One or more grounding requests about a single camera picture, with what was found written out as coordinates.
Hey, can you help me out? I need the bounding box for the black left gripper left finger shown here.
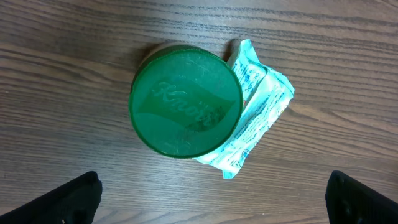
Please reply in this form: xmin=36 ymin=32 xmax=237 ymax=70
xmin=1 ymin=171 xmax=102 ymax=224

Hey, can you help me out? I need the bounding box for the teal snack packet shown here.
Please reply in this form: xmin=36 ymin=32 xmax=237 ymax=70
xmin=196 ymin=39 xmax=295 ymax=179

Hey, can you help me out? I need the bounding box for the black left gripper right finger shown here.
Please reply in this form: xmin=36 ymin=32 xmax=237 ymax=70
xmin=325 ymin=170 xmax=397 ymax=224

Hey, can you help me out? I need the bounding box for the green lid jar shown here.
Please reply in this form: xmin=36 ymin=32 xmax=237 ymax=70
xmin=129 ymin=43 xmax=244 ymax=159

